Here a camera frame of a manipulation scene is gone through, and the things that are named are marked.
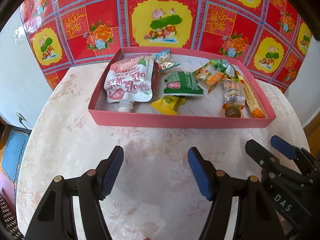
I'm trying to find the yellow corn stick packet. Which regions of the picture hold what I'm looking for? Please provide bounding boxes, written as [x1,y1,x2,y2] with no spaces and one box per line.
[236,71,265,118]

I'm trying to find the brown round jelly cup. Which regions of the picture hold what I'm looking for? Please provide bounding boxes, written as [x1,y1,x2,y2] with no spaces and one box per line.
[221,106,243,118]

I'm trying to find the rainbow striped candy packet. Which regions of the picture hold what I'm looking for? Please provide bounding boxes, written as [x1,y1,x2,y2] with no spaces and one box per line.
[222,79,246,110]

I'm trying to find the orange fruit candy packet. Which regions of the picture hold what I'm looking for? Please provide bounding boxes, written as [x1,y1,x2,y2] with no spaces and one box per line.
[193,60,227,93]

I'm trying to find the green pea snack packet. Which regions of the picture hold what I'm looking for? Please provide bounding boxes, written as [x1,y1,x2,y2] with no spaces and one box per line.
[210,59,238,78]

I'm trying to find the yellow lemon candy packet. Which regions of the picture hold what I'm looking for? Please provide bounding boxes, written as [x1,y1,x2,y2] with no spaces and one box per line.
[151,96,186,115]

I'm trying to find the dark green pea bag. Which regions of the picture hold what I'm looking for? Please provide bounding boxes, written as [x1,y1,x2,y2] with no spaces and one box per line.
[163,71,204,97]

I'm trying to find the blue clear candy packet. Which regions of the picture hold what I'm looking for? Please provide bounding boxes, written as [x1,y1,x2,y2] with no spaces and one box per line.
[155,49,180,74]

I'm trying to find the white pink drink pouch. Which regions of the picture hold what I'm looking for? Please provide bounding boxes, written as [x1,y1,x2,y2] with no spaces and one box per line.
[104,54,154,112]

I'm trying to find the pink shallow cardboard box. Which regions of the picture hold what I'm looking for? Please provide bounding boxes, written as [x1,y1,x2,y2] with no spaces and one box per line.
[88,47,276,128]

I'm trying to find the blue cabinet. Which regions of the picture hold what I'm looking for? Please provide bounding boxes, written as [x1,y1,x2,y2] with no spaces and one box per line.
[1,127,31,188]

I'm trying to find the red floral patterned sheet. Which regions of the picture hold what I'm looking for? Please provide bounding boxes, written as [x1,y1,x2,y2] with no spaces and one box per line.
[20,0,312,91]

